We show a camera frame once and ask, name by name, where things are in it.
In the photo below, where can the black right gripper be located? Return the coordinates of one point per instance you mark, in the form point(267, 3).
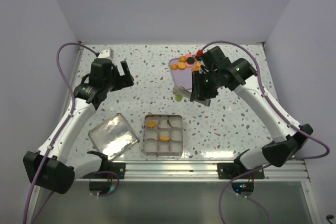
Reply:
point(199, 92)

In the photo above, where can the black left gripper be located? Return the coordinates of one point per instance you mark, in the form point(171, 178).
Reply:
point(124, 81)

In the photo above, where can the green round cookie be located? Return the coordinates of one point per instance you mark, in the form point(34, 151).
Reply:
point(178, 98)

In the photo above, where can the orange round sandwich cookie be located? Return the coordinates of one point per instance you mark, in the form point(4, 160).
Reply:
point(181, 65)

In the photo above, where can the orange flower cookie front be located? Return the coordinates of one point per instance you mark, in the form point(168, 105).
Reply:
point(151, 124)

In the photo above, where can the orange round cookie front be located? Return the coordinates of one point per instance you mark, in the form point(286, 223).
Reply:
point(164, 139)

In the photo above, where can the metal serving tongs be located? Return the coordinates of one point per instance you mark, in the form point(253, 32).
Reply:
point(179, 90)

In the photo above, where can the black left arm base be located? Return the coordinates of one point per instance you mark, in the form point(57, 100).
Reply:
point(112, 171)

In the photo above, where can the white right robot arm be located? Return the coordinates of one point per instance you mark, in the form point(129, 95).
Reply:
point(287, 134)

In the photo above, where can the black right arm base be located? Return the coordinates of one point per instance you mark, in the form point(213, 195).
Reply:
point(236, 168)

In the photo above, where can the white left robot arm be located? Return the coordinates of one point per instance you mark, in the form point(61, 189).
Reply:
point(48, 167)

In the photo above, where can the lavender cookie tray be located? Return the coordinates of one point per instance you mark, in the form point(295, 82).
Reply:
point(182, 77)

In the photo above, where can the black sandwich cookie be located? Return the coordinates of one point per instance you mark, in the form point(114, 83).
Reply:
point(190, 60)

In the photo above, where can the orange swirl cookie left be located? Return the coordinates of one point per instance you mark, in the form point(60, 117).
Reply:
point(174, 66)

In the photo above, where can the orange swirl cookie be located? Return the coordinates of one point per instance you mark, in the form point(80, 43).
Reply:
point(182, 59)
point(174, 66)

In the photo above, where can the orange swirl cookie top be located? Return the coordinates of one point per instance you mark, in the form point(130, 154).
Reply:
point(182, 59)

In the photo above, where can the pink round cookie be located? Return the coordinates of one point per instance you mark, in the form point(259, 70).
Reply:
point(189, 55)

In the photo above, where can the square cookie tin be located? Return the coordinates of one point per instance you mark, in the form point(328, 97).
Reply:
point(166, 125)

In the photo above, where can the silver tin lid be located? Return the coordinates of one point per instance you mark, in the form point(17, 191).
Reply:
point(113, 137)

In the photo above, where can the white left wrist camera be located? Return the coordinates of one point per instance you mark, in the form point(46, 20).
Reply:
point(107, 53)

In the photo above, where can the red right cable connector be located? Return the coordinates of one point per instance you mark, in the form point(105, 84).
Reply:
point(199, 53)

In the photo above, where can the aluminium front rail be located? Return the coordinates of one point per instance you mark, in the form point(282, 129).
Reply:
point(185, 171)

